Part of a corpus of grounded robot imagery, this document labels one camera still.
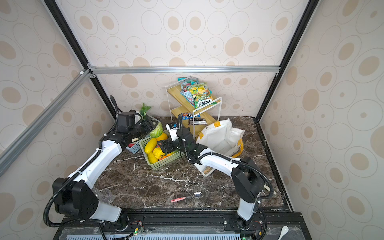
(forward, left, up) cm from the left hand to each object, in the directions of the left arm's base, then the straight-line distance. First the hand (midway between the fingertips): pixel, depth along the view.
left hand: (158, 121), depth 79 cm
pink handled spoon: (-30, -21, -26) cm, 45 cm away
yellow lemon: (-7, +3, -21) cm, 23 cm away
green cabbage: (-4, +1, -3) cm, 6 cm away
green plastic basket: (-12, 0, -23) cm, 26 cm away
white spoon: (-46, -63, -26) cm, 82 cm away
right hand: (-7, -2, -7) cm, 10 cm away
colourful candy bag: (+26, -13, +6) cm, 30 cm away
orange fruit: (+2, +1, -17) cm, 18 cm away
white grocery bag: (+7, -36, -24) cm, 44 cm away
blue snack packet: (+16, -15, -12) cm, 25 cm away
